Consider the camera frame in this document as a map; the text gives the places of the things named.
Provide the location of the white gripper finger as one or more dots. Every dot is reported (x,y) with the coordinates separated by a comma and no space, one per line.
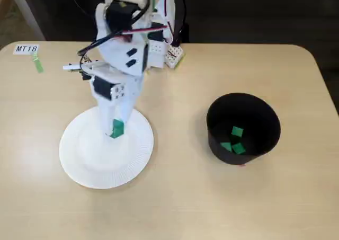
(127,111)
(106,118)

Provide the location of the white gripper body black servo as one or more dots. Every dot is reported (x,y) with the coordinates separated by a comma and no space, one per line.
(109,106)

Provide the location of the green cube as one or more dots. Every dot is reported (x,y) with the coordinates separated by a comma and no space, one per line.
(226,146)
(237,132)
(238,148)
(117,130)

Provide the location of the black pot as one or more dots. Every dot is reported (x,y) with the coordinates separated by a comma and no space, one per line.
(238,107)

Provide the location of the white paper plate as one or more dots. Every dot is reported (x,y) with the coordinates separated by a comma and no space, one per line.
(106,163)

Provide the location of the green tape strip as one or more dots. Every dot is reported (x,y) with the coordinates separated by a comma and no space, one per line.
(37,64)

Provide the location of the white MT18 label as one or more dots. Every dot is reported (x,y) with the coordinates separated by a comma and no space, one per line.
(26,48)

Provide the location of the white furniture leg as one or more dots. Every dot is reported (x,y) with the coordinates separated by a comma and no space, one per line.
(29,12)

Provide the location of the small red tape piece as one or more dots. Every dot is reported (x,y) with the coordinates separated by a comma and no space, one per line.
(242,165)

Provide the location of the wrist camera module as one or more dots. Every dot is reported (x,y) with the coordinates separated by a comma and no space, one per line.
(71,66)

